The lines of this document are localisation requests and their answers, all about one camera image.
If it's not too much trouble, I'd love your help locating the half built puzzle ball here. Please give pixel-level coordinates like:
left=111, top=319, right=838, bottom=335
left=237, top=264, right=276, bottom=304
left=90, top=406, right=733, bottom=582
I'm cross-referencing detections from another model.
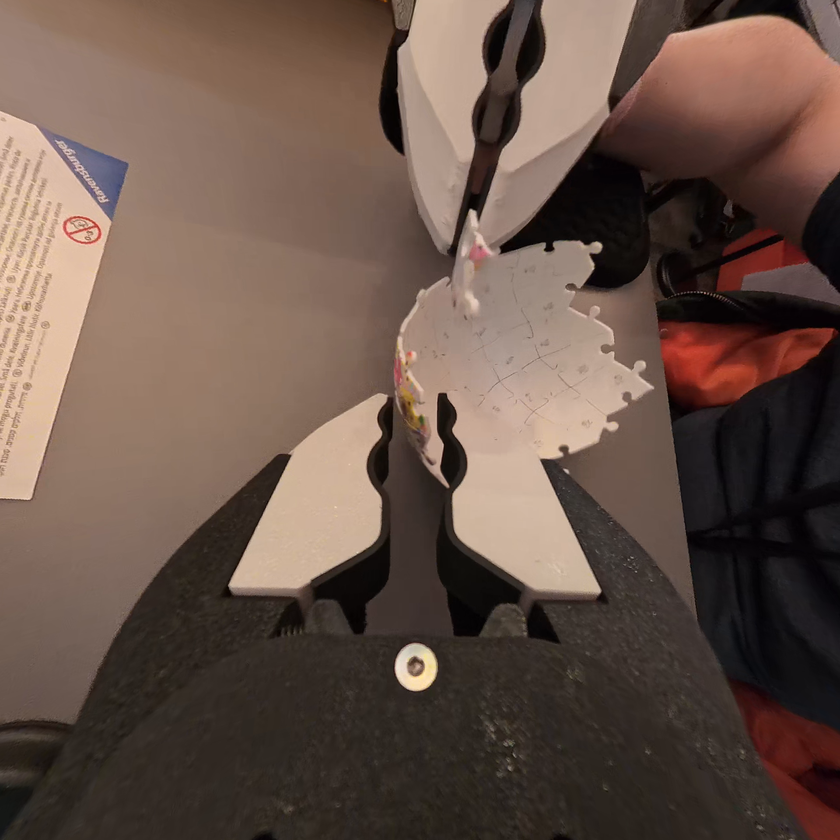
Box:
left=394, top=239, right=656, bottom=487

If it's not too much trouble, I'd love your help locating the small curved puzzle piece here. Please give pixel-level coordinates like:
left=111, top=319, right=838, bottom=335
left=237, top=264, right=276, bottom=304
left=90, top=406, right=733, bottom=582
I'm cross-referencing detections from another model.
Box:
left=451, top=210, right=501, bottom=317

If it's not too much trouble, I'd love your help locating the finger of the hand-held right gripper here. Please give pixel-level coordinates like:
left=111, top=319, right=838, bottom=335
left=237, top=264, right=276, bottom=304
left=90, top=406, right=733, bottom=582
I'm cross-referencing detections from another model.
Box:
left=395, top=0, right=519, bottom=256
left=459, top=0, right=642, bottom=253

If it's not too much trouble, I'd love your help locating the person's dark blue shirt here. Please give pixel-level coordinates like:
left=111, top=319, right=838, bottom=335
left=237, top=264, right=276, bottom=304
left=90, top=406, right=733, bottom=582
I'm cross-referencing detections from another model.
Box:
left=672, top=338, right=840, bottom=729

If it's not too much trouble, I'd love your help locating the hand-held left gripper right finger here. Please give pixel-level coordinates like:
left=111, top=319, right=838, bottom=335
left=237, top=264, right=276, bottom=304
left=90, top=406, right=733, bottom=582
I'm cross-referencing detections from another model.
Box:
left=436, top=392, right=604, bottom=631

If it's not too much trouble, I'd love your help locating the black jacket with orange lining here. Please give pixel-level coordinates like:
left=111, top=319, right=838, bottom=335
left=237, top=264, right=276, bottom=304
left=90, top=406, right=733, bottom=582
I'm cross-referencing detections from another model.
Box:
left=656, top=230, right=840, bottom=840

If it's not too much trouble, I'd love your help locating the white instruction leaflet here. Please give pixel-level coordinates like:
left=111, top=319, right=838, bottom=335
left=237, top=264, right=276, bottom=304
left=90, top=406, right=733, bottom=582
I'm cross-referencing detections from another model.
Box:
left=0, top=110, right=130, bottom=501

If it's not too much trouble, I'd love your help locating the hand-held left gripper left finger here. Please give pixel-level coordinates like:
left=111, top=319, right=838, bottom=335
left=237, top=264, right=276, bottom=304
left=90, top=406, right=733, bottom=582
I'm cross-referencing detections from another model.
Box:
left=227, top=394, right=395, bottom=631

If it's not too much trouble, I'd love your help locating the black round ball stand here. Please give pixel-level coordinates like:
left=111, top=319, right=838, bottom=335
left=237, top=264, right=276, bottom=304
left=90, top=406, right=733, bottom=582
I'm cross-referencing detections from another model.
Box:
left=0, top=718, right=73, bottom=811

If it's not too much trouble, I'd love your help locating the person's right hand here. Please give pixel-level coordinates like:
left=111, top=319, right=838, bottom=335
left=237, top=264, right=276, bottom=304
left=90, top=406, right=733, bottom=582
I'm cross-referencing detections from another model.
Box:
left=594, top=16, right=820, bottom=221

